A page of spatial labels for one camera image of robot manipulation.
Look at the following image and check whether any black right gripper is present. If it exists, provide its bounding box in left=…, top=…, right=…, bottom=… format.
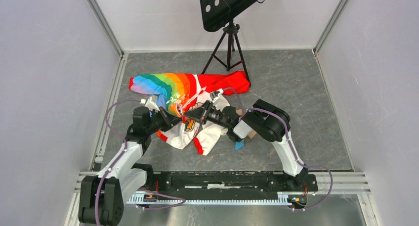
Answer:
left=184, top=99, right=231, bottom=129

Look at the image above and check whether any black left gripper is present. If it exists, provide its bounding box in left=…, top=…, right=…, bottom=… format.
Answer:
left=146, top=106, right=183, bottom=135

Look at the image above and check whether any rainbow cartoon zip jacket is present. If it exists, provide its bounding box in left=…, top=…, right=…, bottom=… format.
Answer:
left=128, top=71, right=250, bottom=155

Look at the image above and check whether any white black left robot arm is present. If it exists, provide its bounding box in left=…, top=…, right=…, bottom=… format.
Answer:
left=78, top=106, right=182, bottom=226

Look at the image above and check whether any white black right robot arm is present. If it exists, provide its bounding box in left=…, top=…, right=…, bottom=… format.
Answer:
left=185, top=99, right=308, bottom=190

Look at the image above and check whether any blue triangular block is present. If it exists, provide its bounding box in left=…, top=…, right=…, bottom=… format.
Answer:
left=235, top=141, right=245, bottom=151

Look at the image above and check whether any flat wooden plank block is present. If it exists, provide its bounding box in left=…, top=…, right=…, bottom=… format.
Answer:
left=248, top=131, right=257, bottom=139

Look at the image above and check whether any black music stand tripod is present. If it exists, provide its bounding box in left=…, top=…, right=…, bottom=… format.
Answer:
left=200, top=0, right=265, bottom=81

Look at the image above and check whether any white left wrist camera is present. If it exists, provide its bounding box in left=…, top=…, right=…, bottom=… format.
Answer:
left=140, top=95, right=159, bottom=112

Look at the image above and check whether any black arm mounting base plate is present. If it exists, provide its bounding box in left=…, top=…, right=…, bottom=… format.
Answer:
left=144, top=171, right=319, bottom=200

